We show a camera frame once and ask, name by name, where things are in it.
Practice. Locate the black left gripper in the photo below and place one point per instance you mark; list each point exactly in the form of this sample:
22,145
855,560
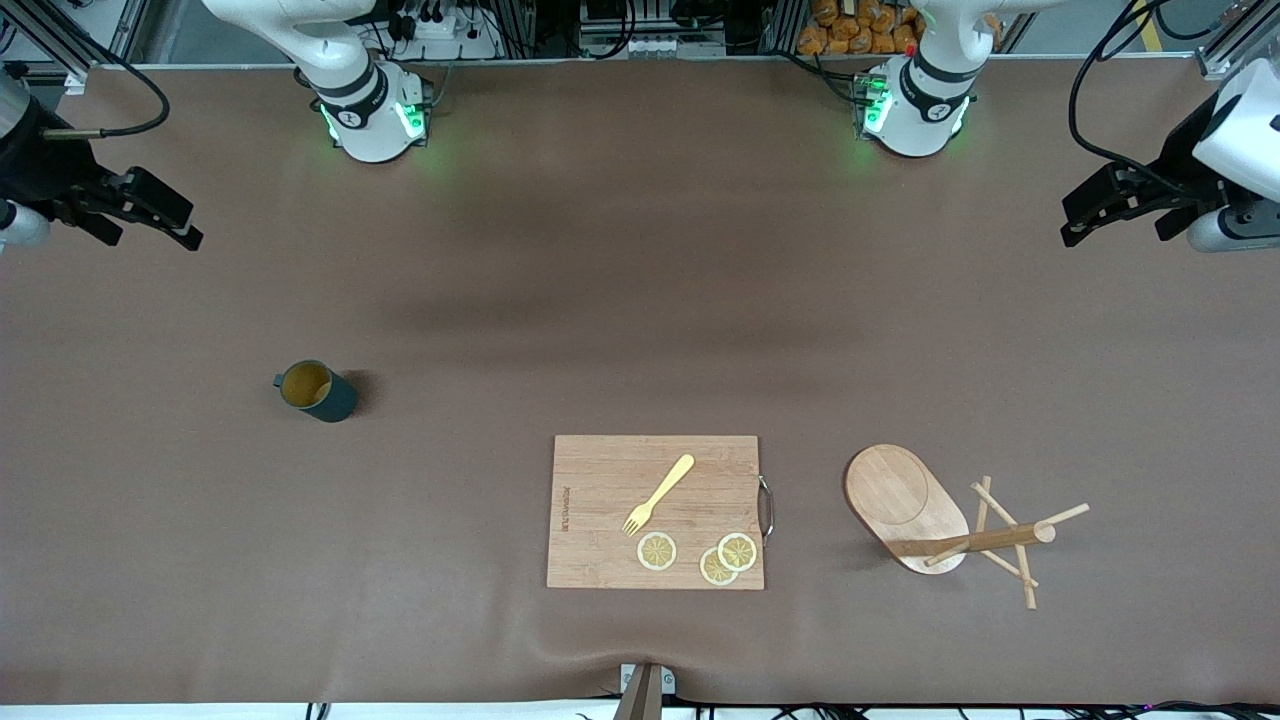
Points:
1178,163

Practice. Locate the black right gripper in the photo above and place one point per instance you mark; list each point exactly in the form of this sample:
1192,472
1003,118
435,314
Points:
32,167

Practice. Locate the dark green cup yellow inside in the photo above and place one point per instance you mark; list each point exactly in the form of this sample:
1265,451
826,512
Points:
335,400

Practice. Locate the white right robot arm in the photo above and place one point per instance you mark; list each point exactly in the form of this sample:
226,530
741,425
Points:
370,125

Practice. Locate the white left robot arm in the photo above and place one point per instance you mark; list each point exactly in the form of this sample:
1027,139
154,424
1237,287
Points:
925,110

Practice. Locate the wooden cup rack with pegs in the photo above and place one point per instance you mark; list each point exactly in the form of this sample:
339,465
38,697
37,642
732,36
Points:
900,500

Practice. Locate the bag of orange buns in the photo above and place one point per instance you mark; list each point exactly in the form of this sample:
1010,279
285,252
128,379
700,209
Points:
860,35

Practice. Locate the white power strip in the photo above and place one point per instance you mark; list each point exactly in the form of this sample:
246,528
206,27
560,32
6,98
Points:
450,40

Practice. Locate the brown table mat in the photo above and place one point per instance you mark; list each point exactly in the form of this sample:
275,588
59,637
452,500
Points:
640,250

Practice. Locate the dark electronics unit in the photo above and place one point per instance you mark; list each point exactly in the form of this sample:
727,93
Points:
650,20

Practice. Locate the lemon slice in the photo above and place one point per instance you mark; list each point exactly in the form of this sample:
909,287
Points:
712,570
738,551
657,551

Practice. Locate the yellow plastic fork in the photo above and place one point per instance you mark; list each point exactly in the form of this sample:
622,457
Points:
665,490

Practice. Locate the aluminium frame profile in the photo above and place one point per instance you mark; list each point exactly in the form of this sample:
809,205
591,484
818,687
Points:
1230,45
125,30

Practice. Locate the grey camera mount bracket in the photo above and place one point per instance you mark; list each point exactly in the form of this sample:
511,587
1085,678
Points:
645,695

